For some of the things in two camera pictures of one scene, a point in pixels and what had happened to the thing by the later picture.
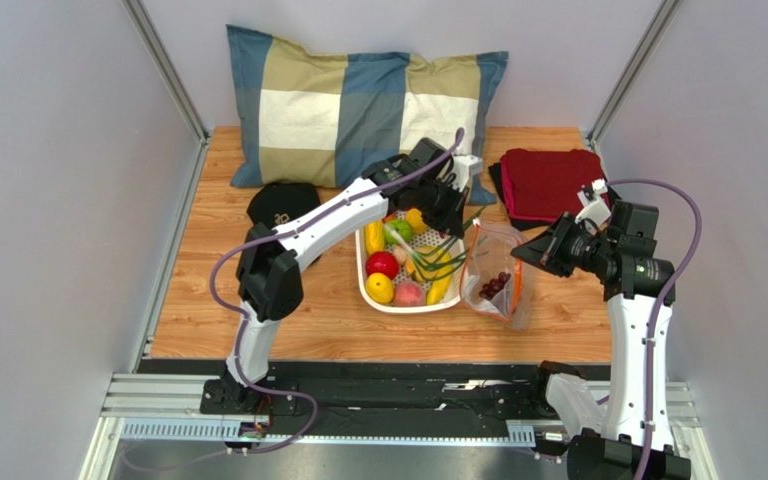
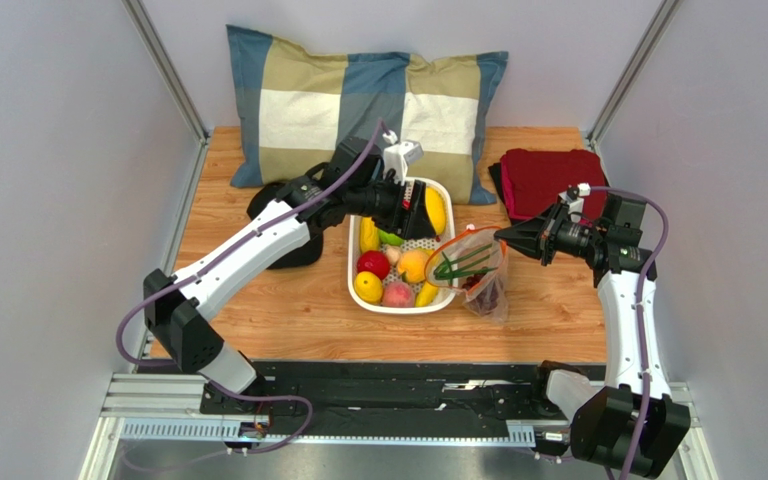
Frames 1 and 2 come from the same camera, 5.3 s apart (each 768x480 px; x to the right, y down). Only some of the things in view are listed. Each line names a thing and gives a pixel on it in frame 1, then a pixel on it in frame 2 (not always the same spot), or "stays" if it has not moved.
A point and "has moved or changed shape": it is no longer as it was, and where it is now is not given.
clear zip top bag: x=493 y=279 has moved or changed shape
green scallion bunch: x=439 y=262 -> x=452 y=268
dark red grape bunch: x=494 y=285 -> x=482 y=293
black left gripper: x=452 y=219 -> x=418 y=224
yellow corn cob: x=375 y=237 stays
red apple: x=382 y=262 has moved or changed shape
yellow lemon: x=380 y=287 has moved or changed shape
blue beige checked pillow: x=317 y=116 stays
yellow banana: x=439 y=289 -> x=426 y=295
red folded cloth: x=542 y=185 stays
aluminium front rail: x=169 y=406 stays
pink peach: x=409 y=294 has moved or changed shape
